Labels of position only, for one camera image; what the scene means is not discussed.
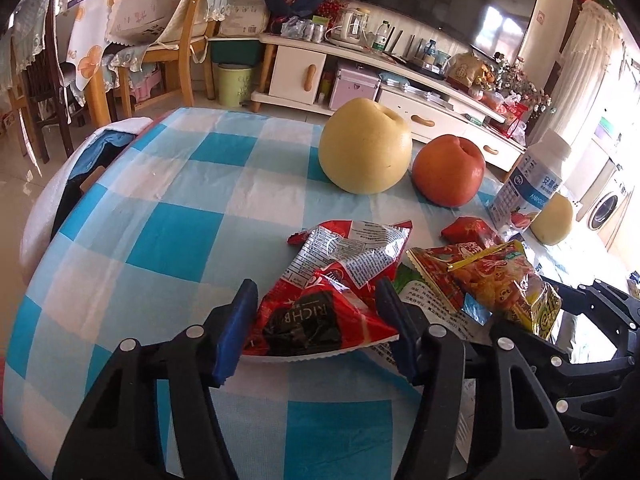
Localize grey lace chair cover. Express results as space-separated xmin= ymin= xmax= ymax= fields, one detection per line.
xmin=10 ymin=0 xmax=56 ymax=91

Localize glass electric kettle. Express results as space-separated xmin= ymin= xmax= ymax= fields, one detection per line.
xmin=330 ymin=7 xmax=371 ymax=48

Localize white washing machine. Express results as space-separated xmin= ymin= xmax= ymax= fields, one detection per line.
xmin=582 ymin=157 xmax=633 ymax=248

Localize blue checked tablecloth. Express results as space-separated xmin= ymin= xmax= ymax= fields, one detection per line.
xmin=2 ymin=107 xmax=631 ymax=480

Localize dried flower bunch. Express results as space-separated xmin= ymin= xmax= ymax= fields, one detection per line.
xmin=495 ymin=55 xmax=551 ymax=116

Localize yellow red snack packet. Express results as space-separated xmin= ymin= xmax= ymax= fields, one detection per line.
xmin=447 ymin=240 xmax=563 ymax=343

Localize red black snack wrapper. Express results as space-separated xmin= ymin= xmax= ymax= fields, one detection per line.
xmin=242 ymin=267 xmax=401 ymax=358

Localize pink carry case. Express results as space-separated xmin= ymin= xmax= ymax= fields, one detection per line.
xmin=328 ymin=62 xmax=382 ymax=111

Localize white yogurt bottle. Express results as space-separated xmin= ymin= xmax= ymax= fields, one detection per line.
xmin=487 ymin=128 xmax=573 ymax=233

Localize wrapped silver jars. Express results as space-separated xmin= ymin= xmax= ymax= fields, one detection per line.
xmin=287 ymin=17 xmax=331 ymax=43

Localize red white wrapper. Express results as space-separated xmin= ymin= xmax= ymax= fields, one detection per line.
xmin=286 ymin=220 xmax=414 ymax=311

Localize white television cabinet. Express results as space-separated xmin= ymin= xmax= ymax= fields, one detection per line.
xmin=250 ymin=32 xmax=528 ymax=171

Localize dark wooden chair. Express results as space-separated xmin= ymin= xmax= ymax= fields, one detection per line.
xmin=20 ymin=0 xmax=76 ymax=163

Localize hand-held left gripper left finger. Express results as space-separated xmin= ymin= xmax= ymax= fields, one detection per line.
xmin=52 ymin=278 xmax=259 ymax=480

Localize clear water bottle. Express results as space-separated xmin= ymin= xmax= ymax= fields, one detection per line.
xmin=372 ymin=20 xmax=391 ymax=53

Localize dining table with printed cloth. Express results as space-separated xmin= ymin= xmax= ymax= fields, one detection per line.
xmin=65 ymin=0 xmax=131 ymax=128

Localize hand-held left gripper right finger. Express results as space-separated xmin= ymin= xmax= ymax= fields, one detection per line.
xmin=375 ymin=277 xmax=581 ymax=480

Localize small red wrapper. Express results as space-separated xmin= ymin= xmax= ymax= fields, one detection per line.
xmin=440 ymin=216 xmax=503 ymax=248

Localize white sack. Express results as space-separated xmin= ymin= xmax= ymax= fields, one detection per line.
xmin=217 ymin=0 xmax=271 ymax=38

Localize white blue cloth bundle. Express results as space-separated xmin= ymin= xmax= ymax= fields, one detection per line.
xmin=20 ymin=116 xmax=153 ymax=266

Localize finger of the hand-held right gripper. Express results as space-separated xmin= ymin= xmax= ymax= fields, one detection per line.
xmin=542 ymin=277 xmax=640 ymax=333
xmin=520 ymin=335 xmax=633 ymax=413

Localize white printed chair cover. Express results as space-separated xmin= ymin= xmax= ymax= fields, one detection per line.
xmin=107 ymin=0 xmax=201 ymax=46

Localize red apple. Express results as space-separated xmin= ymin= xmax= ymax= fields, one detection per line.
xmin=411 ymin=134 xmax=487 ymax=208

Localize small yellow pear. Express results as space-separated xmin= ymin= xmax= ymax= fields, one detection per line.
xmin=530 ymin=192 xmax=575 ymax=247

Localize light wooden chair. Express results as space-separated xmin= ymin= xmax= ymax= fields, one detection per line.
xmin=102 ymin=0 xmax=218 ymax=121

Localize pink plastic stool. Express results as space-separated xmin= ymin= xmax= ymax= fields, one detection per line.
xmin=127 ymin=67 xmax=166 ymax=106

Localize red gift bag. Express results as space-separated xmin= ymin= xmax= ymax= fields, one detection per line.
xmin=500 ymin=102 xmax=531 ymax=138

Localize green storage box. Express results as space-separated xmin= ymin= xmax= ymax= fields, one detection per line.
xmin=207 ymin=37 xmax=266 ymax=66

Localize gold ornament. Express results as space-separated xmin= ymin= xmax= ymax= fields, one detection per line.
xmin=447 ymin=52 xmax=493 ymax=91

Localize green waste bin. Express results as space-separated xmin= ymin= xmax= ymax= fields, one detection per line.
xmin=215 ymin=62 xmax=256 ymax=108

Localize large yellow pear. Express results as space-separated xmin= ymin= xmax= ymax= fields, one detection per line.
xmin=318 ymin=98 xmax=414 ymax=196

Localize red green snack packet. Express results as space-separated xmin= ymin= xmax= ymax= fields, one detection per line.
xmin=405 ymin=246 xmax=481 ymax=313

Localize lace covered air conditioner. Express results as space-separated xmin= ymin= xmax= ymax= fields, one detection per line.
xmin=527 ymin=0 xmax=623 ymax=146

